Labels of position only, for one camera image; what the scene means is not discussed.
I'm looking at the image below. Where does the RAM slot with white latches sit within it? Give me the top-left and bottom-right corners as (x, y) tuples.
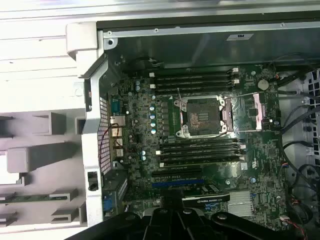
(155, 144), (246, 156)
(159, 156), (242, 168)
(149, 67), (240, 78)
(149, 78), (240, 90)

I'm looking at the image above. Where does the green motherboard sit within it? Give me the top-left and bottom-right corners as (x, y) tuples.
(107, 63), (288, 226)

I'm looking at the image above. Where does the black expansion slot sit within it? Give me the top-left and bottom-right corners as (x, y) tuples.
(151, 168), (203, 177)

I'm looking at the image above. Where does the grey parts rack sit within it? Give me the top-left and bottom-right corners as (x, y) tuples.
(0, 111), (87, 226)

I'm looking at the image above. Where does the metal socket cover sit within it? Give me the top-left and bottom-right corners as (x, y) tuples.
(223, 91), (268, 133)

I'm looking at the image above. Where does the blue expansion slot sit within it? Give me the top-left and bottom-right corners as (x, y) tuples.
(151, 182), (203, 190)

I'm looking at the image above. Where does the CPU socket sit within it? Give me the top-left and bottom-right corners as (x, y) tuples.
(174, 95), (235, 139)

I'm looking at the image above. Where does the black graphics card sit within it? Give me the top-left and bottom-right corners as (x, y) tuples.
(181, 184), (231, 213)

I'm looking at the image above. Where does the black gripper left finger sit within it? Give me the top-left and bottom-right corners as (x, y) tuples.
(65, 189), (180, 240)

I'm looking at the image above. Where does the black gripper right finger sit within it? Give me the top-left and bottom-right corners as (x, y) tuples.
(172, 190), (297, 240)

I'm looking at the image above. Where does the open black PC case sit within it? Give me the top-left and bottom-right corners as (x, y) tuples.
(66, 21), (320, 240)

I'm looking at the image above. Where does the silver finned heatsink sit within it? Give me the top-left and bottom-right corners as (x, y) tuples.
(226, 191), (254, 216)

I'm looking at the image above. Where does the green RAM stick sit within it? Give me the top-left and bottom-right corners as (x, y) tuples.
(0, 195), (70, 203)

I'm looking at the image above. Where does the silver coin battery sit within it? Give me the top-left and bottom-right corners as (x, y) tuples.
(257, 79), (270, 91)

